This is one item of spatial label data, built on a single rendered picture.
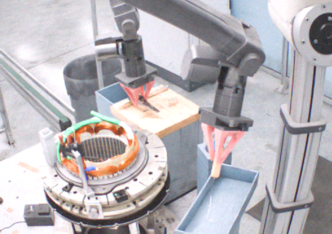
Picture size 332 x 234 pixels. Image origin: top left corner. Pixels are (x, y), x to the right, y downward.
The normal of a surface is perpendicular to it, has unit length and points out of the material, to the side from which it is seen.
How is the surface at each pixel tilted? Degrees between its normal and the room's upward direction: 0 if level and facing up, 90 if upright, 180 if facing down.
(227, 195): 0
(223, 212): 0
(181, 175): 90
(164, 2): 107
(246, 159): 0
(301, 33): 90
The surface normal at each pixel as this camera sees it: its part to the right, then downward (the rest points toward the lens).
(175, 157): 0.62, 0.39
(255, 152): -0.05, -0.85
